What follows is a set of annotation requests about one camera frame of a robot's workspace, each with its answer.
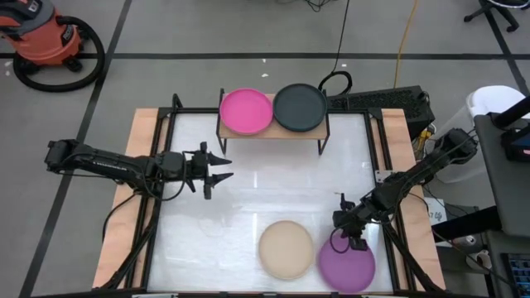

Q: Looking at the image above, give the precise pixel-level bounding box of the dark teal plate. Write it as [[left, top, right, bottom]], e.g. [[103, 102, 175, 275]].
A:
[[272, 83, 329, 133]]

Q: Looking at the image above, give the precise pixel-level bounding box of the white paper sheet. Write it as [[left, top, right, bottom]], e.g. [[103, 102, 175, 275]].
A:
[[427, 196, 448, 224]]

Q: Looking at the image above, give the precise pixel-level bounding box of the white bin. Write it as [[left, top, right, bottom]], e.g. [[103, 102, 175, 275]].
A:
[[430, 84, 529, 183]]

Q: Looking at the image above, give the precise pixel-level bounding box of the yellow cable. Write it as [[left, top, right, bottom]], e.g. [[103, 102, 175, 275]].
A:
[[393, 0, 422, 89]]

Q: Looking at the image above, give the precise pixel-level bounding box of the black rig frame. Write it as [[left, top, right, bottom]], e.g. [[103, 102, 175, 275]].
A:
[[105, 93, 446, 293]]

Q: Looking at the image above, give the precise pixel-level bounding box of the grey desk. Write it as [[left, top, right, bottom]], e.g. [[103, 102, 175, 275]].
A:
[[474, 111, 530, 238]]

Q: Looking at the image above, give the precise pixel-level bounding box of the white table mat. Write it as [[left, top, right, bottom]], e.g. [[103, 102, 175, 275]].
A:
[[147, 112, 394, 293]]

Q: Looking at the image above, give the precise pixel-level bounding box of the black office chair base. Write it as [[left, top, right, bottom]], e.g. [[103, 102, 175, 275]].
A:
[[463, 0, 530, 33]]

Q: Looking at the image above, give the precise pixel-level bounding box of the purple plate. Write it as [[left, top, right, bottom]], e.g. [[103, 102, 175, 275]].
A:
[[317, 230, 377, 293]]

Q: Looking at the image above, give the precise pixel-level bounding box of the black cable tangle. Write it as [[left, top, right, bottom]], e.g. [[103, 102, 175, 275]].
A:
[[304, 0, 333, 12]]

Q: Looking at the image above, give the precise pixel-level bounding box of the black power cable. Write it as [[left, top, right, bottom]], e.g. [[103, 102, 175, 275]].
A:
[[317, 0, 353, 96]]

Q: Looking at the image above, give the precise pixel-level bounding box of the black monitor stand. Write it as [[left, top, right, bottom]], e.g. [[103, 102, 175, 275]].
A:
[[488, 94, 530, 162]]

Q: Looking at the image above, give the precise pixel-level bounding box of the wooden shelf with black legs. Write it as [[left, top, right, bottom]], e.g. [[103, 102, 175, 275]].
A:
[[215, 88, 331, 156]]

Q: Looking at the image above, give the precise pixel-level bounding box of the magenta plate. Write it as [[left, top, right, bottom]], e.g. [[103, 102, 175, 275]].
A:
[[219, 87, 275, 136]]

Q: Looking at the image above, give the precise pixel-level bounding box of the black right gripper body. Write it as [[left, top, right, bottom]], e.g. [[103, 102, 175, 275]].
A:
[[340, 193, 372, 252]]

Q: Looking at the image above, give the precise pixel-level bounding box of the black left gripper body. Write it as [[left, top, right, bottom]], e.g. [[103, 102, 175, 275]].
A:
[[184, 141, 214, 201]]

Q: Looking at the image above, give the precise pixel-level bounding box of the black keyboard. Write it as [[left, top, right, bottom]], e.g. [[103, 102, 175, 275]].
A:
[[500, 252, 530, 298]]

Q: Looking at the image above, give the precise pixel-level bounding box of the beige plate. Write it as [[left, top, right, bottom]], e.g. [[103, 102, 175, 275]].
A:
[[258, 219, 315, 281]]

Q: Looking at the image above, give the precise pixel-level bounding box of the orange shop vacuum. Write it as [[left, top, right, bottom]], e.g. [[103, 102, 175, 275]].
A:
[[0, 0, 84, 68]]

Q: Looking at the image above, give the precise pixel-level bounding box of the black vacuum hose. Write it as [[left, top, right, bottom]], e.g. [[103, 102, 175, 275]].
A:
[[12, 15, 107, 93]]

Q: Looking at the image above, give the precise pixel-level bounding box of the black computer case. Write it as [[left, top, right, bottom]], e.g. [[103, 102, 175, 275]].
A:
[[325, 85, 436, 140]]

